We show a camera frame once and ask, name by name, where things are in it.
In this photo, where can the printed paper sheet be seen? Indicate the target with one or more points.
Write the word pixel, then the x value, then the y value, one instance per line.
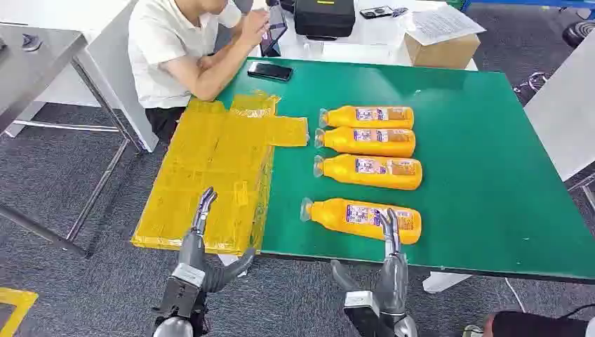
pixel 441 23

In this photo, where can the yellow floor tape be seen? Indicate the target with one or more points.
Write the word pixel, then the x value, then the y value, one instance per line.
pixel 21 302

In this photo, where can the small black handheld device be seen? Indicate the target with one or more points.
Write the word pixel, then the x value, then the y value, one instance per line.
pixel 376 12

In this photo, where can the white desk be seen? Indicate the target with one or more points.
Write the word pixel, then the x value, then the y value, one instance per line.
pixel 372 44

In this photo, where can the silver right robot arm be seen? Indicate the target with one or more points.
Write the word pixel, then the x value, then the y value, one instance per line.
pixel 406 328

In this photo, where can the blue shelf frame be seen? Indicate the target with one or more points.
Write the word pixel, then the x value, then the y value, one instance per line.
pixel 525 3

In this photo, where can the small grey metal part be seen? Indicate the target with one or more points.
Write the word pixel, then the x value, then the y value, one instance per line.
pixel 31 43

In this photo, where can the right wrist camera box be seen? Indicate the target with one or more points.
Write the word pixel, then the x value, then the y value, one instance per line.
pixel 365 311

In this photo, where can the brown cardboard box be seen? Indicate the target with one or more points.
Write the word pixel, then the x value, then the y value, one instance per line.
pixel 441 53

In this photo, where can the steel table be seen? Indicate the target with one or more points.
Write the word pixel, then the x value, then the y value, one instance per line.
pixel 28 74

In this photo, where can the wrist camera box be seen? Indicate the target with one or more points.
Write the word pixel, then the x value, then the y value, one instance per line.
pixel 365 311
pixel 183 288

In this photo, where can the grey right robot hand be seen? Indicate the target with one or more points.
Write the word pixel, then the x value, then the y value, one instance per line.
pixel 392 283

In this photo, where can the pale grey side table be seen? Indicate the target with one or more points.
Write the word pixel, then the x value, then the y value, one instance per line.
pixel 565 111

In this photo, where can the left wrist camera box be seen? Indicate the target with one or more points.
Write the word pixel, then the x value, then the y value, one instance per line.
pixel 183 288

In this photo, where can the yellow sheet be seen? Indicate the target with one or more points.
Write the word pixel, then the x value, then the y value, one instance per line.
pixel 214 163

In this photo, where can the person beside robot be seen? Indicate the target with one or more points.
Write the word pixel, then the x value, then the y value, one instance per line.
pixel 534 325

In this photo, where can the black smartphone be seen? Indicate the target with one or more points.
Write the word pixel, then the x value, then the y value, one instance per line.
pixel 269 71

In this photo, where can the black tablet on stand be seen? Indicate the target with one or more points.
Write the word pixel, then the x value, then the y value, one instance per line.
pixel 274 32

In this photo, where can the seated person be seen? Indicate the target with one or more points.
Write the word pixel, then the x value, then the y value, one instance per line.
pixel 162 51

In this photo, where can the black round stool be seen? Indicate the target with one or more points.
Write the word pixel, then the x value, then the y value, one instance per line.
pixel 578 32

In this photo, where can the green table mat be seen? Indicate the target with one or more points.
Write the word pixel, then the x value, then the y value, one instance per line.
pixel 465 163

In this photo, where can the black carry case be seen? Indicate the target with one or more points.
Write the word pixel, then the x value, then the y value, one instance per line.
pixel 324 18

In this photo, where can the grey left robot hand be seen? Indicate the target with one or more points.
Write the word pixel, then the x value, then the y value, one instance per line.
pixel 193 253

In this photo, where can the orange drink bottle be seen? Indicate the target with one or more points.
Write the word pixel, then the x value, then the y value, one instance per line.
pixel 344 169
pixel 344 118
pixel 344 142
pixel 332 216

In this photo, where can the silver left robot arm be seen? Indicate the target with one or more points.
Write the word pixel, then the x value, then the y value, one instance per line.
pixel 173 328

